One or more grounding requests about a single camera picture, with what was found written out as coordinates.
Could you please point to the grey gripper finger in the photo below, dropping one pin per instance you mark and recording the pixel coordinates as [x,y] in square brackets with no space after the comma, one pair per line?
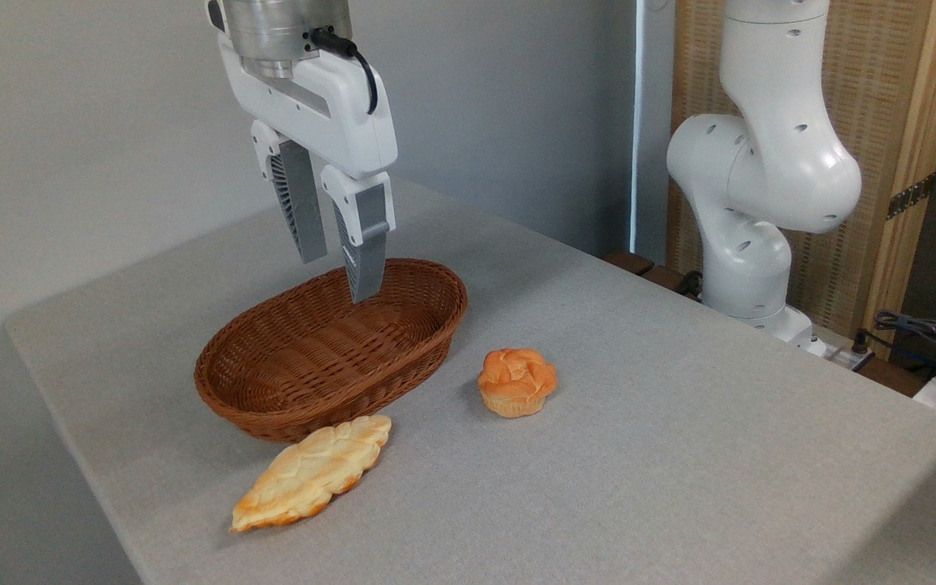
[301,207]
[369,256]

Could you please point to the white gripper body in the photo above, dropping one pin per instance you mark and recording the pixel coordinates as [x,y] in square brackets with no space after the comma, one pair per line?
[330,114]

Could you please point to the round orange bread roll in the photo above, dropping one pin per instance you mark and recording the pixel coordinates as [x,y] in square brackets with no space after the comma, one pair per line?
[517,382]

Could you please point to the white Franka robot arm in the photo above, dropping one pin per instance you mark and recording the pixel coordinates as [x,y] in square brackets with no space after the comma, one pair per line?
[769,171]

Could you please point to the long leaf-shaped bread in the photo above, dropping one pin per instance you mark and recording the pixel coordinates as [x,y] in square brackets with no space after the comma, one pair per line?
[314,471]

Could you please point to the brown wicker basket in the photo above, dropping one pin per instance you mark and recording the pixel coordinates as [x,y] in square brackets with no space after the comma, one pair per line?
[338,357]

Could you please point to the brown wooden base board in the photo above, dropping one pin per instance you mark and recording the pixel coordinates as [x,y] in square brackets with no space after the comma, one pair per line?
[647,272]

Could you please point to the white vertical trim strip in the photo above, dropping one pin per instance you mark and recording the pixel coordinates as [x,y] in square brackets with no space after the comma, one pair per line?
[639,122]

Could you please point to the brass screen hinge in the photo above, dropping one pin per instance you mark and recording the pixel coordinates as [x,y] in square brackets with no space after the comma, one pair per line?
[911,197]

